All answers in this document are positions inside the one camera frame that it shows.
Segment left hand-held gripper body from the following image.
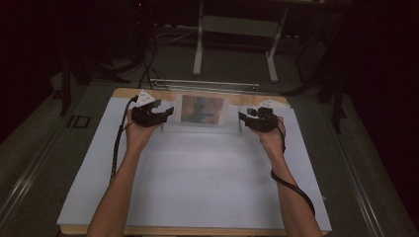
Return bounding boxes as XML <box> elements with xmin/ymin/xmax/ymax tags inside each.
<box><xmin>131</xmin><ymin>89</ymin><xmax>164</xmax><ymax>128</ymax></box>

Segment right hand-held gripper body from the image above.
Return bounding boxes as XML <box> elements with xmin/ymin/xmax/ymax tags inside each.
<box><xmin>253</xmin><ymin>99</ymin><xmax>286</xmax><ymax>133</ymax></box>

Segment photo card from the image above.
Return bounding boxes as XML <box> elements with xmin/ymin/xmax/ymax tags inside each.
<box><xmin>174</xmin><ymin>93</ymin><xmax>230</xmax><ymax>126</ymax></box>

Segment clear acrylic photo frame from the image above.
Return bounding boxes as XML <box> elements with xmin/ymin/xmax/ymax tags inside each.
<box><xmin>149</xmin><ymin>78</ymin><xmax>260</xmax><ymax>135</ymax></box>

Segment person's right hand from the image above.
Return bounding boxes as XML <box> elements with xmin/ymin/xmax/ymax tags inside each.
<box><xmin>252</xmin><ymin>118</ymin><xmax>285</xmax><ymax>159</ymax></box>

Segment person's left hand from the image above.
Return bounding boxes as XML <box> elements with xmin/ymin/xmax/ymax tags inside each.
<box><xmin>125</xmin><ymin>110</ymin><xmax>161</xmax><ymax>154</ymax></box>

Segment dark floor socket plate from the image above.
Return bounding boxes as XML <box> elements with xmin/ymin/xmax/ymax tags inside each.
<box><xmin>66</xmin><ymin>115</ymin><xmax>92</xmax><ymax>129</ymax></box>

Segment black metal stand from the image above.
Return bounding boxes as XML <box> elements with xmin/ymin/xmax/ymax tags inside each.
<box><xmin>282</xmin><ymin>19</ymin><xmax>349</xmax><ymax>134</ymax></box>
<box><xmin>58</xmin><ymin>48</ymin><xmax>131</xmax><ymax>117</ymax></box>

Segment white table mat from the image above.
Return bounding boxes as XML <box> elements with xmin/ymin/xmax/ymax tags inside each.
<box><xmin>56</xmin><ymin>96</ymin><xmax>333</xmax><ymax>232</ymax></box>

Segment black floor cables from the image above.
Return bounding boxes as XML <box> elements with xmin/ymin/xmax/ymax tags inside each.
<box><xmin>137</xmin><ymin>40</ymin><xmax>170</xmax><ymax>91</ymax></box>

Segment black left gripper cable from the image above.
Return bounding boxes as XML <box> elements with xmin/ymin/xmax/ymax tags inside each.
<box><xmin>109</xmin><ymin>95</ymin><xmax>139</xmax><ymax>184</ymax></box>

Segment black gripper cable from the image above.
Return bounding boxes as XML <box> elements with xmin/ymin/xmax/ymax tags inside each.
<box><xmin>109</xmin><ymin>95</ymin><xmax>139</xmax><ymax>184</ymax></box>
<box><xmin>270</xmin><ymin>118</ymin><xmax>316</xmax><ymax>218</ymax></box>

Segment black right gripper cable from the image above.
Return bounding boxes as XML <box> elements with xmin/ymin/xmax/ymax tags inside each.
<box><xmin>270</xmin><ymin>118</ymin><xmax>316</xmax><ymax>218</ymax></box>

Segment white metal desk frame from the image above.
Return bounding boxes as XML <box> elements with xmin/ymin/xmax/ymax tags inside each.
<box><xmin>192</xmin><ymin>0</ymin><xmax>291</xmax><ymax>84</ymax></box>

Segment metal floor rail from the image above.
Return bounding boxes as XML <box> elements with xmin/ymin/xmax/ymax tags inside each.
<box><xmin>330</xmin><ymin>131</ymin><xmax>386</xmax><ymax>237</ymax></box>
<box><xmin>0</xmin><ymin>121</ymin><xmax>67</xmax><ymax>225</ymax></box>

